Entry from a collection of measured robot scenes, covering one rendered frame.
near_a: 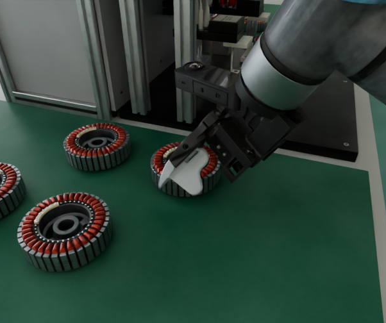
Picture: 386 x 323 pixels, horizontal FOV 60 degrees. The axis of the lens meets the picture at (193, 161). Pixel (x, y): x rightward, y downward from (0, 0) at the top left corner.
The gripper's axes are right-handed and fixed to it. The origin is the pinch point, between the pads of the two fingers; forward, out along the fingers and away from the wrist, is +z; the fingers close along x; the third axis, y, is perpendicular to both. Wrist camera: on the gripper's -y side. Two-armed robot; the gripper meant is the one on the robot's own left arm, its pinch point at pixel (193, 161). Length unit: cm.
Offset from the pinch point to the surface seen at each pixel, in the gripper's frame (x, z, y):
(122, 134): -3.1, 7.4, -12.6
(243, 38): 31.1, 0.0, -18.3
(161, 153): -2.0, 2.8, -4.5
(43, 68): -4.3, 15.8, -37.8
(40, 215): -22.0, 2.9, -4.7
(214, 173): 0.8, -1.4, 3.6
